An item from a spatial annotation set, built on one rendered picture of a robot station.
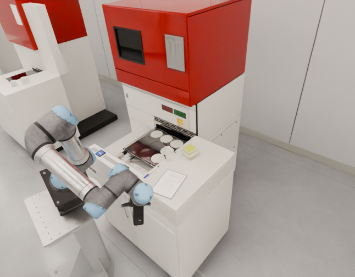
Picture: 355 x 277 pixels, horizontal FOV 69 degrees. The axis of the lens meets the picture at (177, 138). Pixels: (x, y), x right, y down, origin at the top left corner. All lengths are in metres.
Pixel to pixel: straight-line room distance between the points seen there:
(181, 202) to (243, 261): 1.08
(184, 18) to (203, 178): 0.94
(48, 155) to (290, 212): 2.26
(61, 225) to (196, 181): 0.85
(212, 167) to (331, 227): 1.48
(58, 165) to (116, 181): 0.23
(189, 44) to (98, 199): 1.04
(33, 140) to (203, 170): 0.98
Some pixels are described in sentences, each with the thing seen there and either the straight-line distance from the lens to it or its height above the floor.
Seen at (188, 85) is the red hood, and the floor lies 1.39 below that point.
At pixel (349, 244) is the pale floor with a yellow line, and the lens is 2.79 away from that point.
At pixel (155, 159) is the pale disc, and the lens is 1.87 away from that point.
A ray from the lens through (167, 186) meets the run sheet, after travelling 1.57.
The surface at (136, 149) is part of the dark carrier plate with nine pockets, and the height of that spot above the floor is 0.90.
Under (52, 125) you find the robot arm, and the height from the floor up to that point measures 1.55.
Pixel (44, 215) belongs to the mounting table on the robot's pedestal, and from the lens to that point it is 1.87.
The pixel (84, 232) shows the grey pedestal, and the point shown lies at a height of 0.57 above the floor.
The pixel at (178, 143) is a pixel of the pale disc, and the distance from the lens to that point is 1.99.
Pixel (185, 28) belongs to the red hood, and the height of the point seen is 1.74.
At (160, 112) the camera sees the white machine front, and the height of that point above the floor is 1.03.
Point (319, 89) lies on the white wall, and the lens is 3.05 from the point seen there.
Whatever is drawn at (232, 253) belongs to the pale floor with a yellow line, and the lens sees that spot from 2.44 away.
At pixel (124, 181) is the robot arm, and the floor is 1.40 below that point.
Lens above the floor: 2.11
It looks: 36 degrees down
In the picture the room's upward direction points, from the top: 4 degrees counter-clockwise
